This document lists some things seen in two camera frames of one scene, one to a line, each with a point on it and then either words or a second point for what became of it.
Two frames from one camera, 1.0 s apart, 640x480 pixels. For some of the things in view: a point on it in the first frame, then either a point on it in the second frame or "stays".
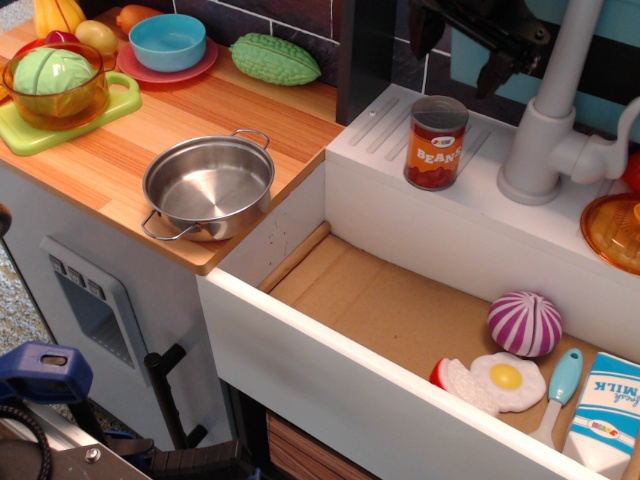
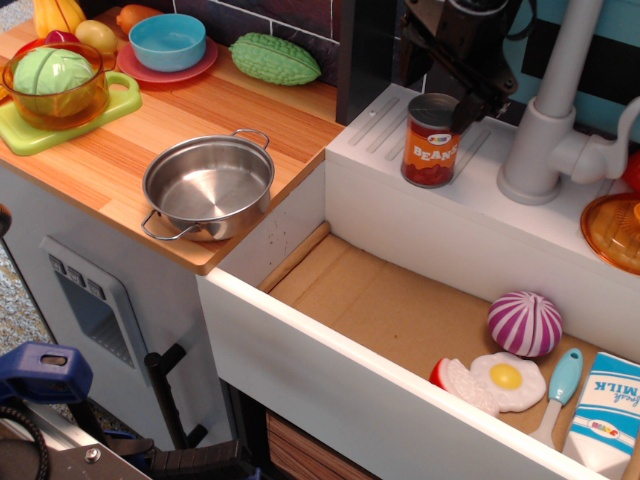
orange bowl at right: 611,225 stays
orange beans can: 436,140 stays
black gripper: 510,27 → 468,39
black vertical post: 365,54 stays
